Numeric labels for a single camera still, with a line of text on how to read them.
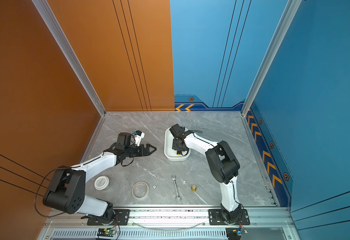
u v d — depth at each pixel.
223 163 0.51
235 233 0.70
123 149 0.71
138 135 0.82
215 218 0.72
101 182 0.79
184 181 0.85
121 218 0.74
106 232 0.71
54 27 0.76
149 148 0.80
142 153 0.77
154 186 0.83
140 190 0.82
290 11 0.71
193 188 0.80
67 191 0.44
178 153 0.92
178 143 0.70
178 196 0.81
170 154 0.94
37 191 0.68
